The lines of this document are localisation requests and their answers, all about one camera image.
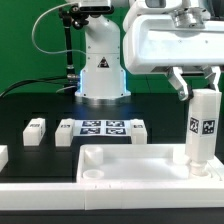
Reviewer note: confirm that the white left fence bar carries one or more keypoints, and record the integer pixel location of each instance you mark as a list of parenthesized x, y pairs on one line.
[(3, 156)]

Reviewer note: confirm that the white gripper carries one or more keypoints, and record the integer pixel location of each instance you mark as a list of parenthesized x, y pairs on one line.
[(153, 41)]

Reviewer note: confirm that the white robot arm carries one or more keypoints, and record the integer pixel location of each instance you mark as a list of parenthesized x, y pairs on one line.
[(101, 78)]

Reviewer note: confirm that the white front fence bar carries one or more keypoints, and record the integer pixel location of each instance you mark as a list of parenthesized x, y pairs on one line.
[(129, 195)]

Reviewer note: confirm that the white fence bar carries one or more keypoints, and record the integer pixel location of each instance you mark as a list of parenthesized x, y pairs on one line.
[(3, 156), (129, 195)]

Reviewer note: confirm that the white desk top tray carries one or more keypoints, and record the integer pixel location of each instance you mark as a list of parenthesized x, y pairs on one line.
[(141, 163)]

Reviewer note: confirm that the fiducial marker sheet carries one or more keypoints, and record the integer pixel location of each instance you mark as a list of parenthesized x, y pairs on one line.
[(114, 128)]

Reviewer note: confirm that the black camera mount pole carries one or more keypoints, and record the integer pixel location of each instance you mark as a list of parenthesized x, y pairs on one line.
[(69, 40)]

